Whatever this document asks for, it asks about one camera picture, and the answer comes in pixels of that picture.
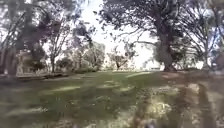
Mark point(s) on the green grass lawn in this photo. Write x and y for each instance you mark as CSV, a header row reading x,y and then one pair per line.
x,y
90,96

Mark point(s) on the low green bushes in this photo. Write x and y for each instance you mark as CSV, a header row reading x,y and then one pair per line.
x,y
83,70

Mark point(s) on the dark tree with dense crown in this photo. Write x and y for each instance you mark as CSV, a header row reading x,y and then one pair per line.
x,y
15,40

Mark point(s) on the thin bare-branched tree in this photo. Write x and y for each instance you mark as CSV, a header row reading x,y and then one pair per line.
x,y
53,60

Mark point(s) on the small distant tree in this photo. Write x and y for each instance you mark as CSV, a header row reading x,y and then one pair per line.
x,y
118,60

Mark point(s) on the building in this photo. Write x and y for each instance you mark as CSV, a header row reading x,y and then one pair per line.
x,y
23,65

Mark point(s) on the large dark-trunked tree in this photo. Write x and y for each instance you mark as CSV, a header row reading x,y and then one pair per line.
x,y
165,50

